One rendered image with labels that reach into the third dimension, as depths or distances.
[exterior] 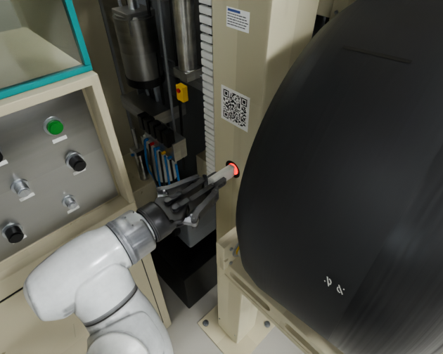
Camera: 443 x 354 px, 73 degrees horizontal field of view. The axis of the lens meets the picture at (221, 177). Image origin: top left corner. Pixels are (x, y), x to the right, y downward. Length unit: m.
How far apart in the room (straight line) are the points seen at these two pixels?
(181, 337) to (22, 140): 1.19
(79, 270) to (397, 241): 0.43
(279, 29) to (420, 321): 0.41
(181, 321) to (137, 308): 1.08
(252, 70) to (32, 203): 0.56
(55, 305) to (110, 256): 0.10
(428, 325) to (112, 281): 0.42
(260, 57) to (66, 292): 0.47
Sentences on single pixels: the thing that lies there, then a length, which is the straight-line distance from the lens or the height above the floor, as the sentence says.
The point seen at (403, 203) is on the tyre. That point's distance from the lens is 0.31.
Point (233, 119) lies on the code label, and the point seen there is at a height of 1.19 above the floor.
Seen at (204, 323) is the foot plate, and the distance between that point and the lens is 1.61.
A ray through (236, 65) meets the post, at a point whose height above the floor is 1.31.
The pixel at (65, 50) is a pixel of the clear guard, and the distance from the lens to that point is 0.66.
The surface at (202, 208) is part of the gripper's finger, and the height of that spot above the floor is 1.07.
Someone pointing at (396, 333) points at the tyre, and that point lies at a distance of 0.38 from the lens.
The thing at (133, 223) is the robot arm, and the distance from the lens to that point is 0.56.
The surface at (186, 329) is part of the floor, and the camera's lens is 1.63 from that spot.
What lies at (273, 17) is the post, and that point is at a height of 1.39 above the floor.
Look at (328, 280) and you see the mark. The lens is 0.36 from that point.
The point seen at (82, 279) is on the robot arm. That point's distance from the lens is 0.54.
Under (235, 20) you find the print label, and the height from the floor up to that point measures 1.38.
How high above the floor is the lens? 1.53
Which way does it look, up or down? 44 degrees down
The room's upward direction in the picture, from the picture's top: straight up
